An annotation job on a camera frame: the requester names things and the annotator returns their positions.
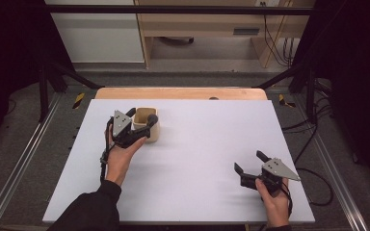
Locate light wooden desk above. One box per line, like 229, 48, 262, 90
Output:
134, 0, 316, 69

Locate black curtain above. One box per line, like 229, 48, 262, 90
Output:
290, 0, 370, 193
0, 0, 75, 158

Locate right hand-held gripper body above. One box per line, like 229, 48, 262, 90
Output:
240, 157, 302, 197

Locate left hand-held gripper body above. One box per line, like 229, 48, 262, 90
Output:
110, 110, 149, 149

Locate hand-held gripper cable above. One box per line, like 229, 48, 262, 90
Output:
280, 182, 294, 219
99, 117, 116, 183

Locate black metal stand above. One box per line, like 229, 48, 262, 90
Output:
38, 61, 105, 123
255, 62, 318, 123

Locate person's left hand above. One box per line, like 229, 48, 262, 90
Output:
104, 123, 148, 188

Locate black horizontal metal bar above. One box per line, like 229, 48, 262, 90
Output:
44, 4, 316, 15

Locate left hand-held gripper cable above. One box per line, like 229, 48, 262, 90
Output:
99, 117, 116, 183

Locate yellow black tape strip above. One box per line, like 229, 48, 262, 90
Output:
277, 93, 297, 109
71, 92, 87, 110

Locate person's right hand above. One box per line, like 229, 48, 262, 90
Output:
255, 178, 291, 228

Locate white cabinet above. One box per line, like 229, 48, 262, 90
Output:
42, 0, 145, 64

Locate square wooden cup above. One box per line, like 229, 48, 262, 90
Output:
132, 106, 160, 144

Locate black cables under desk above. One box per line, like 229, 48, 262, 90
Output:
262, 13, 296, 68

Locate right hand-held gripper cable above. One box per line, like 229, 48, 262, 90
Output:
280, 182, 294, 219

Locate aluminium floor rail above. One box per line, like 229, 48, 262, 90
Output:
293, 94, 369, 231
0, 94, 63, 231

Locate black looped floor cable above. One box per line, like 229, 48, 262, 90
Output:
293, 126, 334, 207

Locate black floor cable bundle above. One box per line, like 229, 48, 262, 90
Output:
281, 80, 334, 133

